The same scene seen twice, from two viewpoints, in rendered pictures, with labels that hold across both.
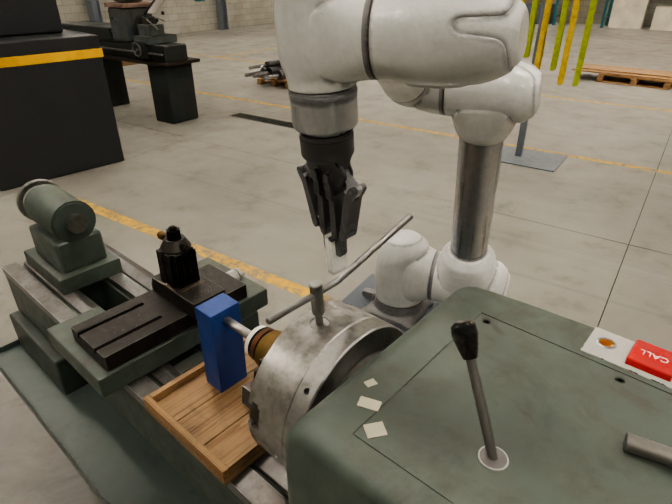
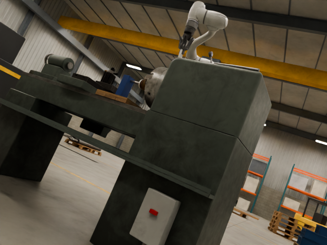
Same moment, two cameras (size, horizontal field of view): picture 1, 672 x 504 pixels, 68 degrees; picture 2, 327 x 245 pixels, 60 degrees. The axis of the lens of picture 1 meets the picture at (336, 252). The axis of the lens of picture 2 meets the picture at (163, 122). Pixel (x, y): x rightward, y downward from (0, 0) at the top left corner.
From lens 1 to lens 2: 1.78 m
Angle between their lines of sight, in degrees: 38
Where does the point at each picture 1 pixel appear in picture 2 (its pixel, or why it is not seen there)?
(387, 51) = (208, 15)
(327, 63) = (198, 14)
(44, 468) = not seen: outside the picture
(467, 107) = not seen: hidden behind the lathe
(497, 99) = not seen: hidden behind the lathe
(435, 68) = (214, 20)
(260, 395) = (155, 71)
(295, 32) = (195, 8)
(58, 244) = (60, 67)
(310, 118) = (190, 22)
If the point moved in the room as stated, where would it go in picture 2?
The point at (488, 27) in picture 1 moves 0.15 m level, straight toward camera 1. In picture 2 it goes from (223, 17) to (227, 5)
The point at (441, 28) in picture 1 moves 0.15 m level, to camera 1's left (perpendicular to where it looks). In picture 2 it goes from (217, 14) to (199, 4)
